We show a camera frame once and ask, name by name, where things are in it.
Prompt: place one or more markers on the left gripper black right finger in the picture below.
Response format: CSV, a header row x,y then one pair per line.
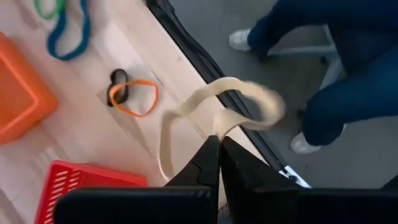
x,y
264,199

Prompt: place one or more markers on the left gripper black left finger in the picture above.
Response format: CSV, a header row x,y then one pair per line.
x,y
192,199

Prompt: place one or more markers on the cream rubber band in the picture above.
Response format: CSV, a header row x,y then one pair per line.
x,y
231,83

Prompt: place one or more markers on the orange rubber band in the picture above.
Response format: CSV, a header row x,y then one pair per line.
x,y
133,83

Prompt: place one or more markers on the black rubber band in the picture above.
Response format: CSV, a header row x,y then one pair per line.
x,y
119,72

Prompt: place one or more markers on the blue rubber band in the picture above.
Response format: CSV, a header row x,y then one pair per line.
x,y
84,31

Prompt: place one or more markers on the green rubber band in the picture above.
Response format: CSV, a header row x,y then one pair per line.
x,y
46,15

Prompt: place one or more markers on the red slotted plastic basket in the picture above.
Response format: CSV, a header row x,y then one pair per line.
x,y
93,174

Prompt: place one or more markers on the person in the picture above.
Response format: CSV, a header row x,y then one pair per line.
x,y
357,93

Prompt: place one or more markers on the white chair base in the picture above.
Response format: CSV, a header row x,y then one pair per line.
x,y
329,49

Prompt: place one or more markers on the orange slotted plastic basket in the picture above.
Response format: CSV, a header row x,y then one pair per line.
x,y
18,93

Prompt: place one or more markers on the black metal table frame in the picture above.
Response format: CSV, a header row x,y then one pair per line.
x,y
196,56

